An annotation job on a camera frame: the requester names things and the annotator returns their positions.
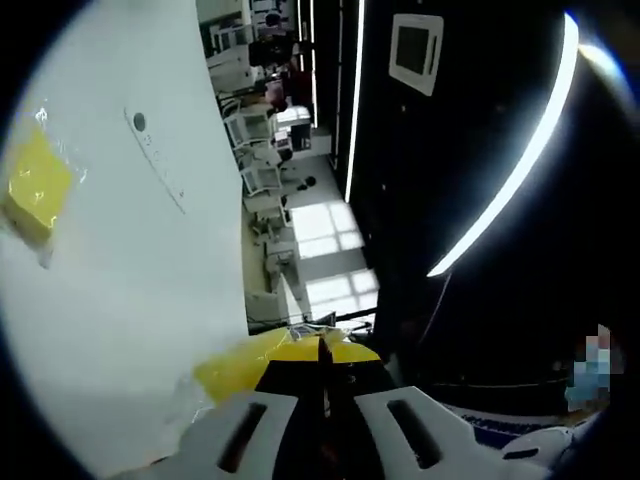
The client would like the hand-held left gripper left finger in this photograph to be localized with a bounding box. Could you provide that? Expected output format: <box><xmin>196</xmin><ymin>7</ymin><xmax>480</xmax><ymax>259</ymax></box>
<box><xmin>149</xmin><ymin>337</ymin><xmax>327</xmax><ymax>480</ymax></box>

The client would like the dark desk monitor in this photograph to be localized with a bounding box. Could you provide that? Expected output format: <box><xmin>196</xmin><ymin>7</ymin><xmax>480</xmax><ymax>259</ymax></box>
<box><xmin>289</xmin><ymin>121</ymin><xmax>315</xmax><ymax>152</ymax></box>

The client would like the white chest device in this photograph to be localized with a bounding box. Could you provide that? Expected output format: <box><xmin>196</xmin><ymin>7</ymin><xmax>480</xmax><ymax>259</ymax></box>
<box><xmin>494</xmin><ymin>424</ymin><xmax>584</xmax><ymax>480</ymax></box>

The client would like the yellow silicone block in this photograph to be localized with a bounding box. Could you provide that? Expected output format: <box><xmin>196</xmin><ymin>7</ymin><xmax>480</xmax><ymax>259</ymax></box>
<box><xmin>0</xmin><ymin>106</ymin><xmax>90</xmax><ymax>270</ymax></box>
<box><xmin>191</xmin><ymin>323</ymin><xmax>372</xmax><ymax>407</ymax></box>

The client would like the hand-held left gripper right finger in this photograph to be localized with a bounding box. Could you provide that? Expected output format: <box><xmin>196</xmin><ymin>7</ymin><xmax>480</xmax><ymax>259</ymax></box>
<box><xmin>318</xmin><ymin>337</ymin><xmax>549</xmax><ymax>480</ymax></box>

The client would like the white ceiling light strip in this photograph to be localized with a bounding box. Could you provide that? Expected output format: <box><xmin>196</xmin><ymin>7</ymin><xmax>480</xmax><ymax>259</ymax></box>
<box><xmin>343</xmin><ymin>0</ymin><xmax>367</xmax><ymax>204</ymax></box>
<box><xmin>426</xmin><ymin>11</ymin><xmax>582</xmax><ymax>279</ymax></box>

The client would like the white mesh office chair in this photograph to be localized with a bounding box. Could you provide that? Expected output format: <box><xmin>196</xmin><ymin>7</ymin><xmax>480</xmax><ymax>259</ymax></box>
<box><xmin>223</xmin><ymin>106</ymin><xmax>275</xmax><ymax>147</ymax></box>
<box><xmin>238</xmin><ymin>160</ymin><xmax>285</xmax><ymax>197</ymax></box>

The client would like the ceiling air conditioner vent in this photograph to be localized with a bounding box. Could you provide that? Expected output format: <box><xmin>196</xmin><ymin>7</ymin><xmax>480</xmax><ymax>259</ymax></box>
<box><xmin>388</xmin><ymin>13</ymin><xmax>446</xmax><ymax>98</ymax></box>

